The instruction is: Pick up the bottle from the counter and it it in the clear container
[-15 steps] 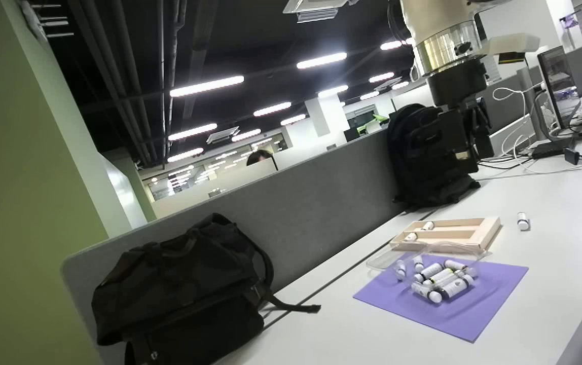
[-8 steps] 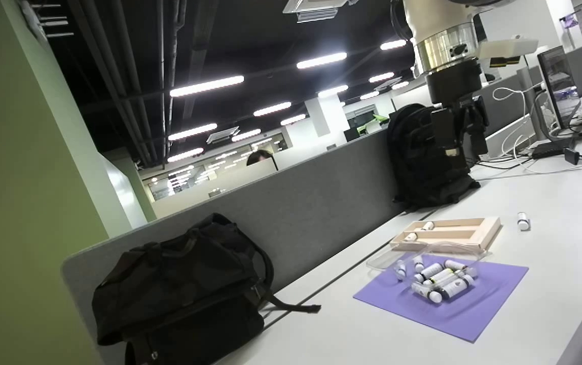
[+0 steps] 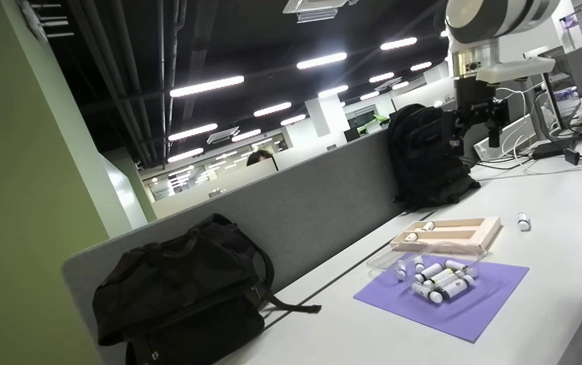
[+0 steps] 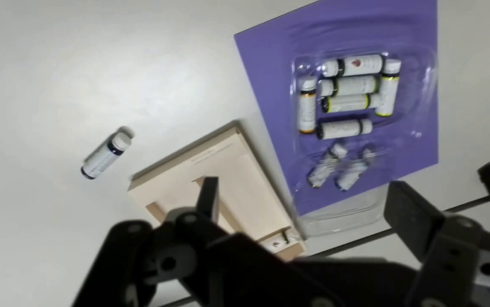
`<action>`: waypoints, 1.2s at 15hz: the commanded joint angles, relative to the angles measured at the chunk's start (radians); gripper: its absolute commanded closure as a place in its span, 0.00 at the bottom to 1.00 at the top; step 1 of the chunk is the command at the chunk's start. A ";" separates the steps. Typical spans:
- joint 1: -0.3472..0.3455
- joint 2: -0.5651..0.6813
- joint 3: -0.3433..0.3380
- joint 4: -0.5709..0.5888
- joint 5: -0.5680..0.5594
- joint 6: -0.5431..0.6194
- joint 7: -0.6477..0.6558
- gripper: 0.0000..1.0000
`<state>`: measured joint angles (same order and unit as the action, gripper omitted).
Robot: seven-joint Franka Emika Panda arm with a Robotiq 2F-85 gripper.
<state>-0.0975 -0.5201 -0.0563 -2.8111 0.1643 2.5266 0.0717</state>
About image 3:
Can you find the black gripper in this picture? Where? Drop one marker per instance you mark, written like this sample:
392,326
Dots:
476,102

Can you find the small white bottle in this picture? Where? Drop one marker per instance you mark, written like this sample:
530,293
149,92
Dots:
523,221
430,225
412,237
402,269
452,263
457,288
470,271
422,288
432,269
443,279
436,296

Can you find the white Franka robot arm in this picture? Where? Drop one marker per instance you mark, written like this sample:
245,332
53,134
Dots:
500,26

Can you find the black computer monitor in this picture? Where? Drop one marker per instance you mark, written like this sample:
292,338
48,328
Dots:
552,112

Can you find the black backpack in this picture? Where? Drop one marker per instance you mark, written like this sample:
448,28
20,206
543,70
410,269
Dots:
432,159

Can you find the black power adapter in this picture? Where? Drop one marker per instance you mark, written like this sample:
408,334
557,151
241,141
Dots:
572,157

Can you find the long ceiling light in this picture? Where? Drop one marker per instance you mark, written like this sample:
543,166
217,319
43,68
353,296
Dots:
194,133
333,89
245,134
185,155
381,78
207,86
421,66
321,60
273,107
292,119
398,43

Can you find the white cylindrical blocks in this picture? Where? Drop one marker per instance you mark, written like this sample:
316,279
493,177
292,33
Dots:
432,274

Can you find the purple mat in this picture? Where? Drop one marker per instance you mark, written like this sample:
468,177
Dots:
479,306

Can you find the ceiling air conditioner unit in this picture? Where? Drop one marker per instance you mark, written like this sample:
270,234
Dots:
316,9

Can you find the grey desk divider panel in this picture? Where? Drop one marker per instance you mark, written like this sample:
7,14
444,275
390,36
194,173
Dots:
291,215

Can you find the black duffel bag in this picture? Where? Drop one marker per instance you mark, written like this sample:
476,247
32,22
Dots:
181,291

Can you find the green pillar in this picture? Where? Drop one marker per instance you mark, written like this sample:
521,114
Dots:
18,202

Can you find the wooden frame tray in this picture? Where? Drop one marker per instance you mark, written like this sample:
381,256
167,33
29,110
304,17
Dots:
468,237

